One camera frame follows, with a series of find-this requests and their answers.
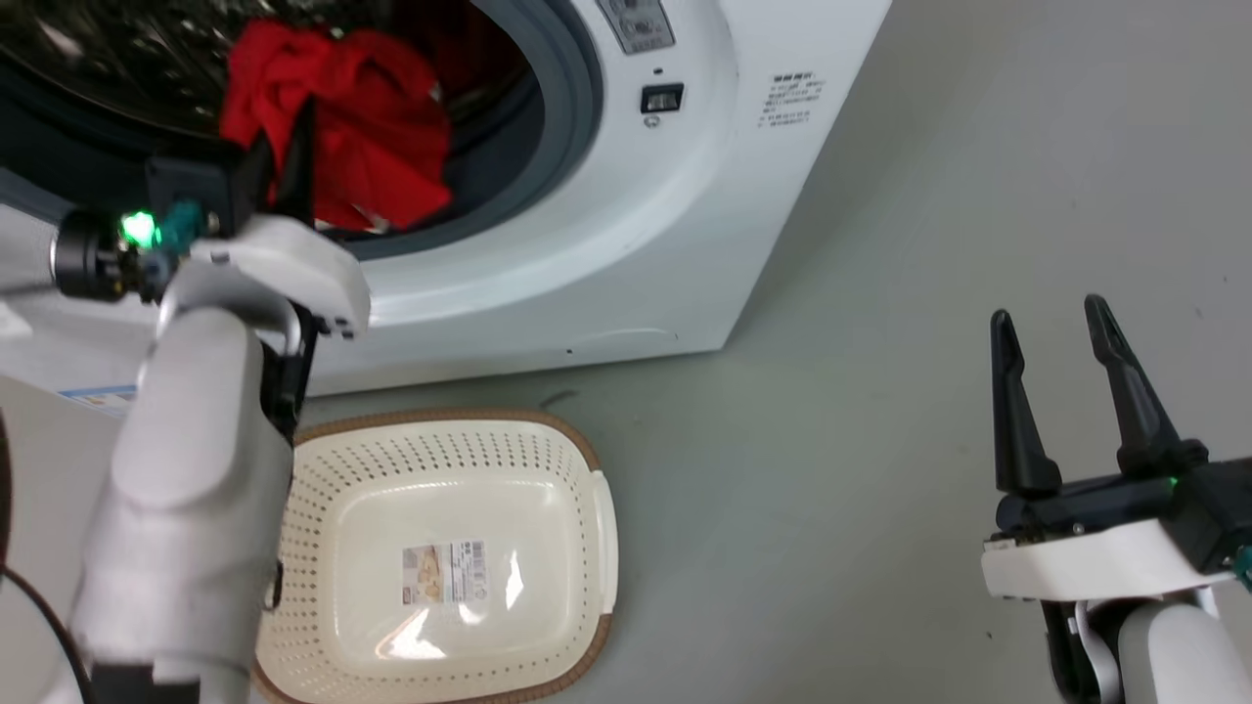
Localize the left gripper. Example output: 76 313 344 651
145 97 374 340

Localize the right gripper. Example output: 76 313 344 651
982 294 1252 603

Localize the cream perforated laundry basket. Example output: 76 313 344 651
252 409 620 704

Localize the white front-load washing machine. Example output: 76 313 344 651
0 0 893 400

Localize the red garment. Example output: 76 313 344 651
219 18 457 235

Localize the black door latch socket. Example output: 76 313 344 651
640 83 686 129

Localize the paper label sticker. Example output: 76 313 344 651
401 540 488 608

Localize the thin black cable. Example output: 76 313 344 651
0 565 95 704

